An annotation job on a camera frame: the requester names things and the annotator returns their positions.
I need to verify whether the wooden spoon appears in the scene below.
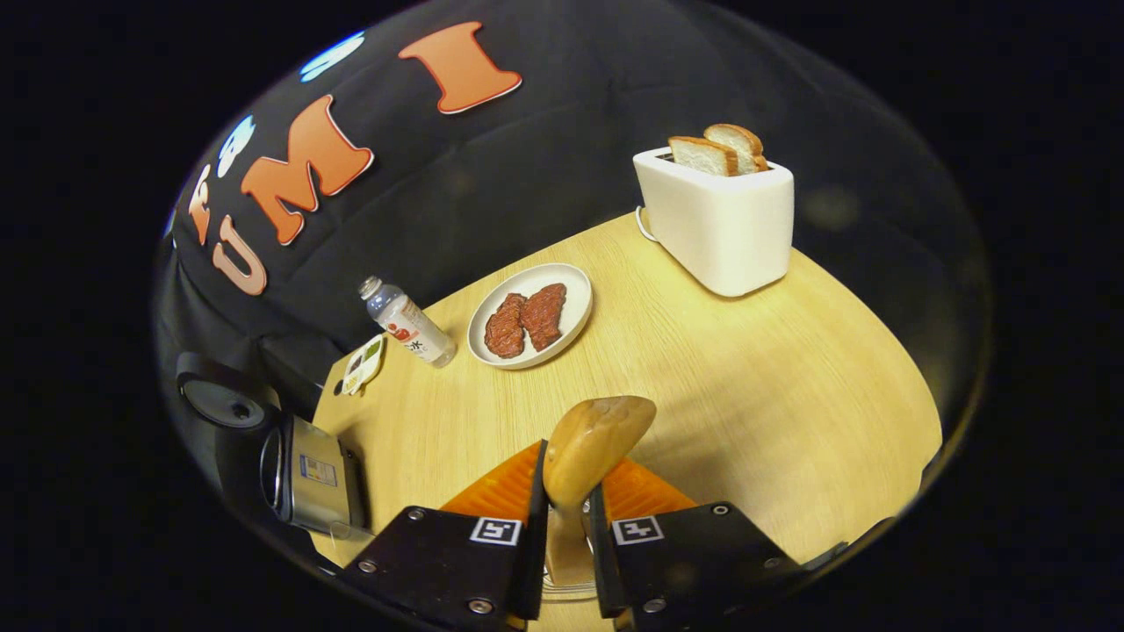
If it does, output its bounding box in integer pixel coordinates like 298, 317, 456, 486
542, 395, 658, 589

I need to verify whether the metal chopstick holder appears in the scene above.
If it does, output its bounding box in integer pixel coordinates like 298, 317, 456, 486
537, 518, 607, 607

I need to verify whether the small white divided dish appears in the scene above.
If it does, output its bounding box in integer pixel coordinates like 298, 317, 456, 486
338, 334, 387, 398

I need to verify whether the toast bread slice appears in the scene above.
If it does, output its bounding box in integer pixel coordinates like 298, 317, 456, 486
702, 123, 770, 174
667, 135, 740, 177

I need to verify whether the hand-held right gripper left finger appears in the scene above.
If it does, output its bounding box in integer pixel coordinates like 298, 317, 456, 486
336, 439, 551, 632

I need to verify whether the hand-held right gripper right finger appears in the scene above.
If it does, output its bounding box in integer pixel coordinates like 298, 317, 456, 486
582, 456, 807, 632

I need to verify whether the black backdrop cloth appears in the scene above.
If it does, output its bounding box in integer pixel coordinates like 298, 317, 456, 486
154, 0, 993, 457

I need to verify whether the clear plastic drink bottle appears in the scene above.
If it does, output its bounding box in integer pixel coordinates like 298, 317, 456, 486
357, 275, 458, 370

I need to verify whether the round white plate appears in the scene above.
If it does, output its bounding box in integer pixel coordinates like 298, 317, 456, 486
466, 262, 594, 370

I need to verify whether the brown meat piece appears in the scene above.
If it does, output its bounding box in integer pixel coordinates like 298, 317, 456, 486
520, 283, 568, 352
484, 292, 528, 359

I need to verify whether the white toaster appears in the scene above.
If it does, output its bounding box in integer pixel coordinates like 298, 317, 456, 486
632, 145, 796, 298

